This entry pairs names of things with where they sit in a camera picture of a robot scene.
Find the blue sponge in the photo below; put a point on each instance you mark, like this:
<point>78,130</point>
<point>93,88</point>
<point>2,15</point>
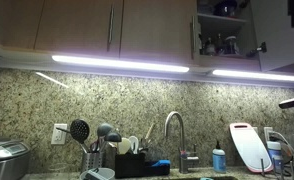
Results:
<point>161,163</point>

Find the glass jar white lid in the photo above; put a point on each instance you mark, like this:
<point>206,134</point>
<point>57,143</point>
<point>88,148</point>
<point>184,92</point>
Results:
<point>232,45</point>

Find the grey bowl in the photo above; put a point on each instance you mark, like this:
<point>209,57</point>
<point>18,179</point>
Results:
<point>103,173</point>

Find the black slotted spoon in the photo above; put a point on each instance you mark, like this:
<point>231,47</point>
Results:
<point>79,130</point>

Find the brushed steel gooseneck faucet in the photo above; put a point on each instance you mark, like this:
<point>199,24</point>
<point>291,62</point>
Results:
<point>182,140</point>

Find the white cutting board pink rim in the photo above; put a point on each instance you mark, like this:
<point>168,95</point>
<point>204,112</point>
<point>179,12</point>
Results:
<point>250,146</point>

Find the perforated metal utensil holder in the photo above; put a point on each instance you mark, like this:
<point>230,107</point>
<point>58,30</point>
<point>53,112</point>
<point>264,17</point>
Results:
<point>91,161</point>

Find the white plastic spoon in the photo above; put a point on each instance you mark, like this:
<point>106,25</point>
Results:
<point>124,146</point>

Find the black ladle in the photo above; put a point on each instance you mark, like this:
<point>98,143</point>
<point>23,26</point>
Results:
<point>113,136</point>

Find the slim dark bottle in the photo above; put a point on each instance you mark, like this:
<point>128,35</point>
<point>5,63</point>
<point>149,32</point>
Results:
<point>219,45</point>

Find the silver rice cooker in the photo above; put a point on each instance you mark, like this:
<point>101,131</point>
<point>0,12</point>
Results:
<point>5,156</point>

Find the white bottle blue label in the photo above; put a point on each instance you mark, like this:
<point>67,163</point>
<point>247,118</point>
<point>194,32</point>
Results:
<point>275,153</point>

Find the wooden chopstick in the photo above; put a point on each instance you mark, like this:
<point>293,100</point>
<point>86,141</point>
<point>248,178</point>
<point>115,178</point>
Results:
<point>149,131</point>

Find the grey ladle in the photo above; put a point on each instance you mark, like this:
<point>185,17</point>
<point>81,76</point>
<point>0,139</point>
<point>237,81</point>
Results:
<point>104,129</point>

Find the light wooden cabinet door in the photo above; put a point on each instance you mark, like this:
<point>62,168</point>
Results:
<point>77,26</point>
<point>13,20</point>
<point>157,30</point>

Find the black bar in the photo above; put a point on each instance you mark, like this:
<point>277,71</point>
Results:
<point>293,102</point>

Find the open cabinet door grey inside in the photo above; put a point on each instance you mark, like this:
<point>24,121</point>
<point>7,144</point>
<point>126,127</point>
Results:
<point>280,40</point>

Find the black cabinet hinge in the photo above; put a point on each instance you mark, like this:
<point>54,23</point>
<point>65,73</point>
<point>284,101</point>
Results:
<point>258,49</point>

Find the blue soap pump bottle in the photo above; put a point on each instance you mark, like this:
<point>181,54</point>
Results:
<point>219,160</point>

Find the long under-cabinet light strip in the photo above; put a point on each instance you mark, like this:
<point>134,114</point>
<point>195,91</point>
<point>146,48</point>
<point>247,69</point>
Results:
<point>120,63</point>
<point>260,75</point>

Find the black sink caddy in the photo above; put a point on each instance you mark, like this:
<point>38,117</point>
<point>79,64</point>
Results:
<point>130,165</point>

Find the white wall outlet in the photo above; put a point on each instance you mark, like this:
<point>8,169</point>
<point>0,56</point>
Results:
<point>59,134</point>
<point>268,131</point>

